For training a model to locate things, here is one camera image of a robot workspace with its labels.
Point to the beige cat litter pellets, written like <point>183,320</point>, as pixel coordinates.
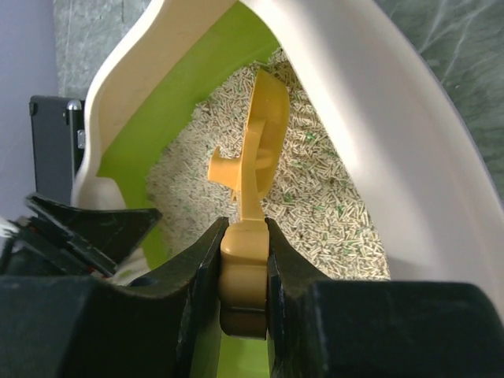
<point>312,197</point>

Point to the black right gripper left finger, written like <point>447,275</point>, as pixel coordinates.
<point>165,324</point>

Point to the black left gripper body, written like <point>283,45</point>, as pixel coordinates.
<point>63,240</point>

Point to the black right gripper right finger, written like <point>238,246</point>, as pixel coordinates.
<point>320,327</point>

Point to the orange plastic litter scoop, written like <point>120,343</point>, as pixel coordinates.
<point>244,249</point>

